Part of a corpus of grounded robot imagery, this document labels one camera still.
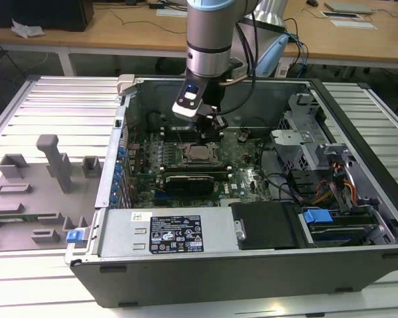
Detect pale blue teach pendant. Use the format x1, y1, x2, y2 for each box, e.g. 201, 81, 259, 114
254, 32, 291, 78

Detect silver power supply with label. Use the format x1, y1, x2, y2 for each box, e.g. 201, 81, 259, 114
97, 208, 247, 258

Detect black and silver PC case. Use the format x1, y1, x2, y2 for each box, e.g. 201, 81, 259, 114
64, 74, 398, 309

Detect wooden desk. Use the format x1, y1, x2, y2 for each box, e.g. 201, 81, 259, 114
0, 0, 398, 78

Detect CPU socket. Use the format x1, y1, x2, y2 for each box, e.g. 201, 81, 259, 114
180, 142, 222, 166

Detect silver laptop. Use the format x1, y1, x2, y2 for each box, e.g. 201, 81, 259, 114
324, 1, 375, 15

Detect crumpled white paper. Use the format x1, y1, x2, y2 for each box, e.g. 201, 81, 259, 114
11, 17, 46, 38

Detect orange and yellow wires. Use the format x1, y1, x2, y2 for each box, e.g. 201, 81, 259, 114
313, 161, 358, 207

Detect black computer box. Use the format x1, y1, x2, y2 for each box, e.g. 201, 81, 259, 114
0, 0, 95, 32

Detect dark RAM stick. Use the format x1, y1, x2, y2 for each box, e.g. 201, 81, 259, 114
163, 166, 230, 177

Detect metal socket cover frame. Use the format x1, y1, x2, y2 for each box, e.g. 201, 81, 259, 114
182, 144, 220, 165

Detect green RAM stick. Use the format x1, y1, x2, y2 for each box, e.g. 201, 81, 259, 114
0, 213, 40, 223

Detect silver topped CPU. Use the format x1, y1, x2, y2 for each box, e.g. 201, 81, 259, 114
188, 145, 214, 160

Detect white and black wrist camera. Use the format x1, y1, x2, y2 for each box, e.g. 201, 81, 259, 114
171, 80, 208, 119

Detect silver perforated drive cage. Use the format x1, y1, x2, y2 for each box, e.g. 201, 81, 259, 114
270, 92, 323, 167

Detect hard disk in blue carrier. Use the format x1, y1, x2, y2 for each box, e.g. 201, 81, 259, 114
298, 207, 377, 248

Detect white flat panel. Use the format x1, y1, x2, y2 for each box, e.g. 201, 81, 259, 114
329, 19, 378, 32

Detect grey parts rack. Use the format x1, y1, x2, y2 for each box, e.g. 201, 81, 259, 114
0, 134, 102, 254

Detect blue plastic tab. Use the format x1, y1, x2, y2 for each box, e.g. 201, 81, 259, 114
66, 230, 92, 246

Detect green motherboard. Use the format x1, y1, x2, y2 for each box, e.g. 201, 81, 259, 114
127, 127, 277, 210

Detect black graphics card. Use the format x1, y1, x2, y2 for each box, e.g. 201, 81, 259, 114
165, 174, 217, 201

